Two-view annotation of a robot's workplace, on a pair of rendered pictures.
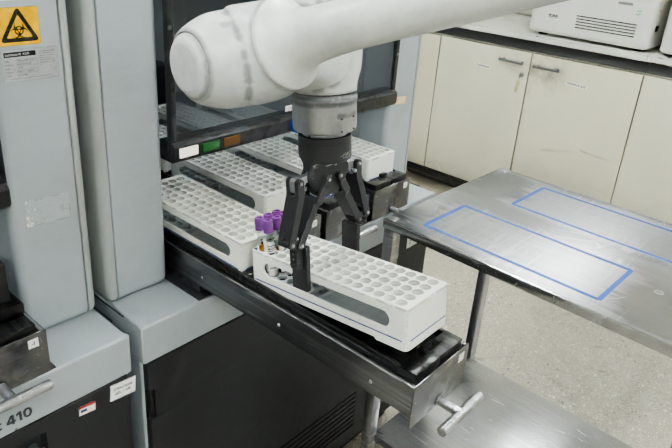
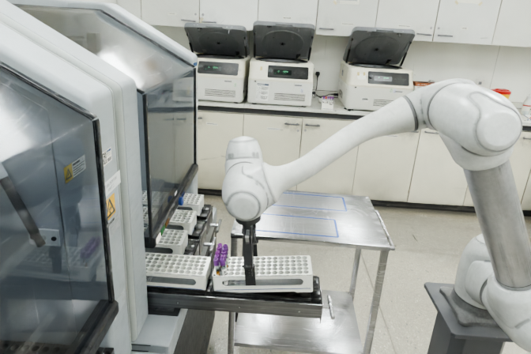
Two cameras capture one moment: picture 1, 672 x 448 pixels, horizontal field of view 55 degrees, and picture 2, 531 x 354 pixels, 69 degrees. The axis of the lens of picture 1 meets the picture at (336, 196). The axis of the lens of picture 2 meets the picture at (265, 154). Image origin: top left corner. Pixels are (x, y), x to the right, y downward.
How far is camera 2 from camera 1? 0.66 m
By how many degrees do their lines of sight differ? 36
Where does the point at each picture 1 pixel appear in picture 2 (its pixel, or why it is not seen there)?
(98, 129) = (129, 246)
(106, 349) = not seen: outside the picture
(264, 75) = (273, 200)
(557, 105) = (204, 135)
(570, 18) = (201, 90)
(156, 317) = (167, 336)
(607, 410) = not seen: hidden behind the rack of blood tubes
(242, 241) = (203, 274)
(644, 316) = (355, 237)
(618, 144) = not seen: hidden behind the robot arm
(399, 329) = (308, 284)
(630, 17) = (231, 88)
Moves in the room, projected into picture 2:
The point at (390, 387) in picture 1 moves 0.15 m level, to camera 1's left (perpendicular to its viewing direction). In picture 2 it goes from (310, 310) to (270, 331)
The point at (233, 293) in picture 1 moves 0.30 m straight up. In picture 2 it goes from (204, 303) to (205, 212)
